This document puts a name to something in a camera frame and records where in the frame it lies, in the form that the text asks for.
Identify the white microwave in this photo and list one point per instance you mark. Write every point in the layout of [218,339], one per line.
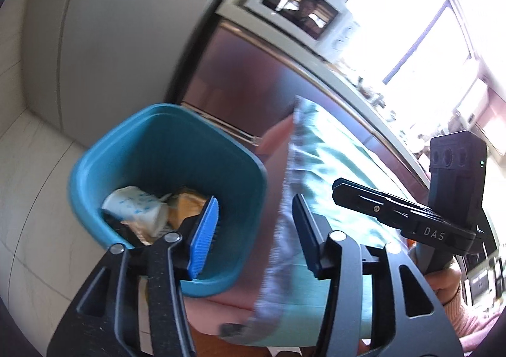
[300,9]

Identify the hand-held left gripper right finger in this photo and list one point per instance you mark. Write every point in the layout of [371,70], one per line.
[306,230]

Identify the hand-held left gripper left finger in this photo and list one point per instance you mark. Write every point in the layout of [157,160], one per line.
[203,238]

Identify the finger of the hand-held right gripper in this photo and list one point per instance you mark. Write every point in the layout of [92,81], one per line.
[371,200]

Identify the brown cabinet with white counter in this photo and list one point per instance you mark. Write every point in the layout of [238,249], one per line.
[245,76]

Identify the grey refrigerator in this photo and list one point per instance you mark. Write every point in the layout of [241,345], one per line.
[118,24]

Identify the dark appliance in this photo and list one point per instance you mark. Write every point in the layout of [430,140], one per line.
[484,278]

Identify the teal plastic bin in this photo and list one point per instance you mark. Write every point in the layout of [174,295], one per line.
[158,151]

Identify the pink table cover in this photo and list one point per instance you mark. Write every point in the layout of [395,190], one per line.
[221,317]

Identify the bright window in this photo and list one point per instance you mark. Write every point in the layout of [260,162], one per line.
[403,24]

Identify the teal towel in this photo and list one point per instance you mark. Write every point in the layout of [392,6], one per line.
[336,151]

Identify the person's right hand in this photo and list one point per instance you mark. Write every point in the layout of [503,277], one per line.
[440,284]

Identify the yellow snack packet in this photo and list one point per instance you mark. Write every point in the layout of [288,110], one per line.
[187,206]

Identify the white paper cup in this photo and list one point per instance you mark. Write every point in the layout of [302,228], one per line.
[134,206]

